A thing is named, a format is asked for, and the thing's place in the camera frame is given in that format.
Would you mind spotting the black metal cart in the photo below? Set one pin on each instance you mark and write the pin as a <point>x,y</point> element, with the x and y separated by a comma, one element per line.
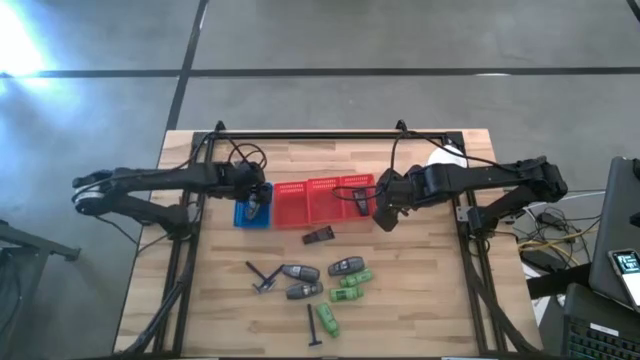
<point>25,245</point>

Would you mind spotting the Lysol wipes canister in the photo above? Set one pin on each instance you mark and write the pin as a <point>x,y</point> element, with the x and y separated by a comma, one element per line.
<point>445,156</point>

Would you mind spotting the red plastic basket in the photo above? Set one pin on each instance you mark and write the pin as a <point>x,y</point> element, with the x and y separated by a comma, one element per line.
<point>350,181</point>
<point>291,205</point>
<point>324,200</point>

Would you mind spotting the black metal table frame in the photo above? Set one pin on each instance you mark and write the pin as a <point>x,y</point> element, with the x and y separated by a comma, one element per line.
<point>325,135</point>

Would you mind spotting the black power adapter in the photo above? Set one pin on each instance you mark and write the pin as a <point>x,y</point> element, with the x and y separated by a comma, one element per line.
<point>539,260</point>

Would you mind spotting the black keyboard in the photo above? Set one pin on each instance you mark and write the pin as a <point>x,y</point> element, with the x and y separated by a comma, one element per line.
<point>600,345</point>

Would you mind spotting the smartphone with lit screen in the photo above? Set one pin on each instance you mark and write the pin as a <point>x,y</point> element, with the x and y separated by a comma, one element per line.
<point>627,272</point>

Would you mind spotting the grey laptop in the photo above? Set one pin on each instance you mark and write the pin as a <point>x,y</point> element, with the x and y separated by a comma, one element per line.
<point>615,210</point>

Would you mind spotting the black flat toiletry packet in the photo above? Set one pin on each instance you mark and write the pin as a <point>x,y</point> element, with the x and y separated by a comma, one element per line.
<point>361,202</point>
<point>318,235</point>

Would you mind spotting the dark blue disposable razor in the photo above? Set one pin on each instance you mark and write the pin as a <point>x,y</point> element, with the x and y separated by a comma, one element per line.
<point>312,322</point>
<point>256,271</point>
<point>274,273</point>

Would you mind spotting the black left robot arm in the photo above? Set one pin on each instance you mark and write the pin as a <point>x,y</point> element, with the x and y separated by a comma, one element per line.
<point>150,179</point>

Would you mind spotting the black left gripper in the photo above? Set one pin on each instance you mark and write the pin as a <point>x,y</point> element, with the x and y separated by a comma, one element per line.
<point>247,177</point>

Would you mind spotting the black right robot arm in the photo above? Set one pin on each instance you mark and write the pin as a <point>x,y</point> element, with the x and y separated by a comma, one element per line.
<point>480,177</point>

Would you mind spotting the blue plastic basket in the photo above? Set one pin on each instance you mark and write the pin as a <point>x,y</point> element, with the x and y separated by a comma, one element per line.
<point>240,220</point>

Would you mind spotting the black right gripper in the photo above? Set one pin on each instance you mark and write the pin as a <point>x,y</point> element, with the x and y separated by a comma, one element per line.
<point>400,189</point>

